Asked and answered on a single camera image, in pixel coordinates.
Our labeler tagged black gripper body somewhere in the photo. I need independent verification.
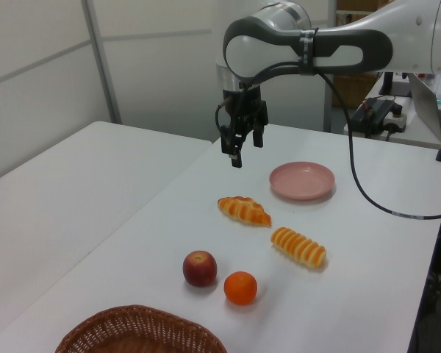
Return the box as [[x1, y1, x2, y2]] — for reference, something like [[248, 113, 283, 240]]
[[222, 87, 269, 137]]

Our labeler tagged braided toy croissant bread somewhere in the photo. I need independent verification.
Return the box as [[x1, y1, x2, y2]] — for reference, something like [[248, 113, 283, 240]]
[[217, 196, 273, 229]]

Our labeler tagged ridged toy bread roll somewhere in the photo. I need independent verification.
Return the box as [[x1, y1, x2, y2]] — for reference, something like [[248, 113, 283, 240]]
[[270, 227, 328, 271]]

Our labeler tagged red toy apple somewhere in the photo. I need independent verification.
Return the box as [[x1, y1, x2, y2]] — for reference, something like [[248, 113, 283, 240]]
[[182, 250, 218, 288]]

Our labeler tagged toy orange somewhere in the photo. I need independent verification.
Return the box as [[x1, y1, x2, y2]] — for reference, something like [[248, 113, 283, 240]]
[[223, 271, 259, 306]]

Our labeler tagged pink plate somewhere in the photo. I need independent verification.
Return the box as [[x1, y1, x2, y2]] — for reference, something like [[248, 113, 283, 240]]
[[268, 160, 336, 202]]

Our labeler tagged brown woven basket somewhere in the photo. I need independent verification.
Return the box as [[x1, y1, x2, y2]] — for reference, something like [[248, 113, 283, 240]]
[[54, 304, 229, 353]]

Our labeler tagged black power box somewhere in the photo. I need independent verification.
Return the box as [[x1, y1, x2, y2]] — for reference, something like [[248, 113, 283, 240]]
[[352, 97, 404, 140]]

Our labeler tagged grey emergency stop button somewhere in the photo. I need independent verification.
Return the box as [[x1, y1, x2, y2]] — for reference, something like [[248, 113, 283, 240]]
[[384, 109, 408, 134]]

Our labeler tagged cardboard box on shelf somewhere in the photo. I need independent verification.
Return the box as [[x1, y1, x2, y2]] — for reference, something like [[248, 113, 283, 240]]
[[337, 0, 379, 11]]

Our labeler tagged white background desk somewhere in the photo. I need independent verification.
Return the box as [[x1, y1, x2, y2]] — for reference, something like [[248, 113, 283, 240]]
[[343, 75, 441, 150]]

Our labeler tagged grey open laptop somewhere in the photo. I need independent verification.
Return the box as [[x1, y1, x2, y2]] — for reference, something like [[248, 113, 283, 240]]
[[406, 72, 441, 145]]

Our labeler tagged grey partition post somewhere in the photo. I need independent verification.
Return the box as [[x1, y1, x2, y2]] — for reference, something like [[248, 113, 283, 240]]
[[322, 0, 339, 133]]

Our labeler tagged black cable strap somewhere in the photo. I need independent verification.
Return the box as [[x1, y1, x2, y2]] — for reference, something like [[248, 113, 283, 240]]
[[298, 28, 320, 77]]

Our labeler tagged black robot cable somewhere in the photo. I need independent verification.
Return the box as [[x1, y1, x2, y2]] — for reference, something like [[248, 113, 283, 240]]
[[215, 62, 441, 221]]

